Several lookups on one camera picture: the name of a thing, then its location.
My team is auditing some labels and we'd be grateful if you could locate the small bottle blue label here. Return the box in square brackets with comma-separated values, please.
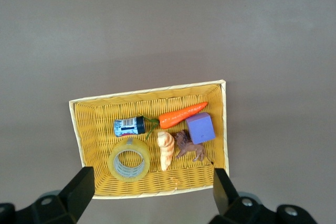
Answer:
[113, 115, 146, 137]

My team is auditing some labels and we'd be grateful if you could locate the clear packing tape roll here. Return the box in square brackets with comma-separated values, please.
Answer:
[107, 137, 151, 183]

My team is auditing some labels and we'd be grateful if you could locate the purple foam cube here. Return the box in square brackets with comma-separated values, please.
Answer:
[185, 112, 216, 145]

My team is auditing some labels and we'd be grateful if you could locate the orange toy carrot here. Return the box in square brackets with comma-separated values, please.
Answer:
[138, 101, 208, 141]

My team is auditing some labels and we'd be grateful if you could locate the toy bread croissant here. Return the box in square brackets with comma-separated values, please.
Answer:
[156, 131, 175, 172]

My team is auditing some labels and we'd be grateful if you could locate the brown toy lion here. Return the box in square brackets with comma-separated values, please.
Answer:
[173, 129, 214, 164]

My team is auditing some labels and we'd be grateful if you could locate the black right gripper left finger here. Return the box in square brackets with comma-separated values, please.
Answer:
[0, 166, 95, 224]

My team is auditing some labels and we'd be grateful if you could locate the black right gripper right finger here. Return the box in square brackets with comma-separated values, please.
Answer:
[209, 168, 319, 224]

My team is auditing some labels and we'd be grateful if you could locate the yellow wicker basket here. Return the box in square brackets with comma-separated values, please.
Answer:
[68, 79, 230, 200]

